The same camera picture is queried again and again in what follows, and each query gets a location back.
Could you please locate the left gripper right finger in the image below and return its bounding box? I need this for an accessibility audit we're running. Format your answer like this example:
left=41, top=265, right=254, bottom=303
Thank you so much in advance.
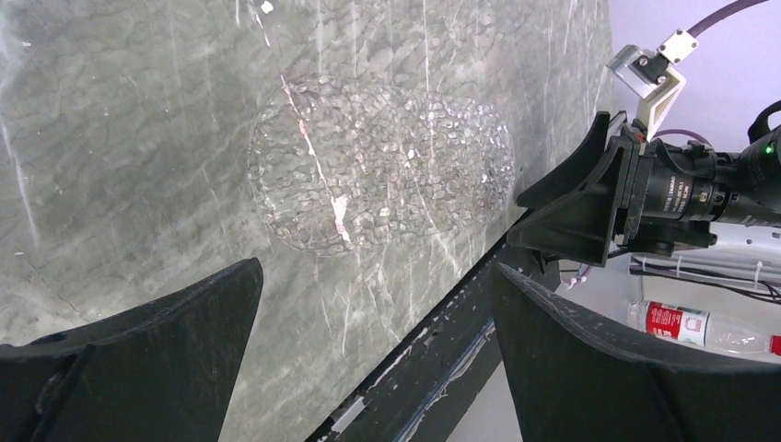
left=491, top=263, right=780, bottom=441

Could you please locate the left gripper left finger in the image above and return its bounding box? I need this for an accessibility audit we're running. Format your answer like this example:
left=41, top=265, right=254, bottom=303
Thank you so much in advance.
left=1, top=258, right=263, bottom=441

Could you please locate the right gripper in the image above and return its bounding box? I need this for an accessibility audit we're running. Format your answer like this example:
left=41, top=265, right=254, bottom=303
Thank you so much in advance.
left=507, top=111, right=741, bottom=266

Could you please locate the clear textured oval tray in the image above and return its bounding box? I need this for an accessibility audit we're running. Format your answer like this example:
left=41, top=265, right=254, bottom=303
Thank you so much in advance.
left=247, top=76, right=516, bottom=258

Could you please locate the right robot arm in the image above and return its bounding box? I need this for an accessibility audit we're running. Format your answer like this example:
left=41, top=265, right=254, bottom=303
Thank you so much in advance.
left=507, top=103, right=780, bottom=266

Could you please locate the plastic water bottle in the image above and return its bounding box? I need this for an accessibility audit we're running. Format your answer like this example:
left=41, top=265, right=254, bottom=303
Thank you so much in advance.
left=626, top=300, right=780, bottom=356

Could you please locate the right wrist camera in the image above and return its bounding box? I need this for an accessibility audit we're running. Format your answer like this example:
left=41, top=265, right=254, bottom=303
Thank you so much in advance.
left=606, top=29, right=699, bottom=138

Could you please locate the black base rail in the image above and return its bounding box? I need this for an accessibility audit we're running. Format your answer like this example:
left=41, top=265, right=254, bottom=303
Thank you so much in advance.
left=309, top=237, right=560, bottom=441

